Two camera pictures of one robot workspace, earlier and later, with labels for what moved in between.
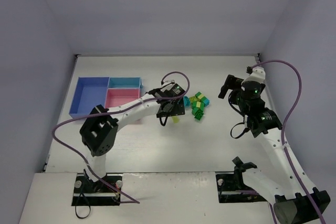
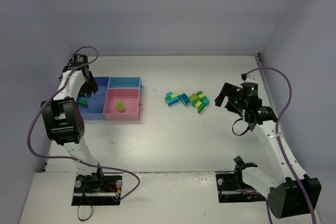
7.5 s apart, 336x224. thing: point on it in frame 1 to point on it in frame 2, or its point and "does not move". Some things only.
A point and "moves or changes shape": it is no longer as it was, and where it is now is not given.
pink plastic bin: (116, 97) does not move
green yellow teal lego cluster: (198, 102) moves or changes shape
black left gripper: (177, 108) to (87, 87)
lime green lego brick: (176, 119) moves or changes shape
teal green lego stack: (187, 101) moves or changes shape
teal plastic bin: (134, 82) does not move
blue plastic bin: (91, 92) does not move
